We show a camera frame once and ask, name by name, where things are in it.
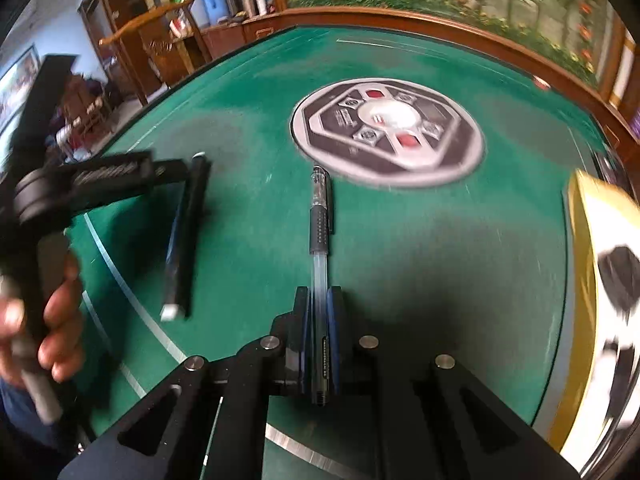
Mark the round table centre panel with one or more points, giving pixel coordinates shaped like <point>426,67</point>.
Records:
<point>388,133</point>

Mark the red white small chip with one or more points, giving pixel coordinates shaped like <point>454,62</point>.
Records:
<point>541,83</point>

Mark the clear gel pen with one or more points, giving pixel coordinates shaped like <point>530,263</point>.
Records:
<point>319,245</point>

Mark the black tape dispenser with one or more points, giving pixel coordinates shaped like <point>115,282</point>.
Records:
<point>619,273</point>

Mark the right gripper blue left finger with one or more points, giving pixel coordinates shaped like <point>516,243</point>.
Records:
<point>297,352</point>

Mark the wooden chair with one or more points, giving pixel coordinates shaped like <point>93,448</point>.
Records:
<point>162,32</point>

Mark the framed wall painting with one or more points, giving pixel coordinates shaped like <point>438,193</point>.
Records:
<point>15,84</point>

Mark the yellow foam storage box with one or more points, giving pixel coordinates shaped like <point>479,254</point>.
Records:
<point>590,411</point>

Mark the blue thermos jug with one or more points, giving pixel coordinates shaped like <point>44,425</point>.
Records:
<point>216,10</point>

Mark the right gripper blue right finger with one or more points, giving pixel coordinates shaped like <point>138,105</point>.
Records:
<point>339,336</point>

